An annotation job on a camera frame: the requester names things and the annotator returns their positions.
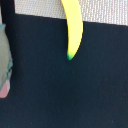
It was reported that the yellow toy banana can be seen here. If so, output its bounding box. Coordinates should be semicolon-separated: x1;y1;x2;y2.
61;0;83;60

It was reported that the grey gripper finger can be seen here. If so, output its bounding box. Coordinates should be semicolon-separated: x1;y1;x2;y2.
0;24;13;98

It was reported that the white woven placemat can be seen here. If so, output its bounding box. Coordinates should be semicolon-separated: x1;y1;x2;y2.
14;0;128;26

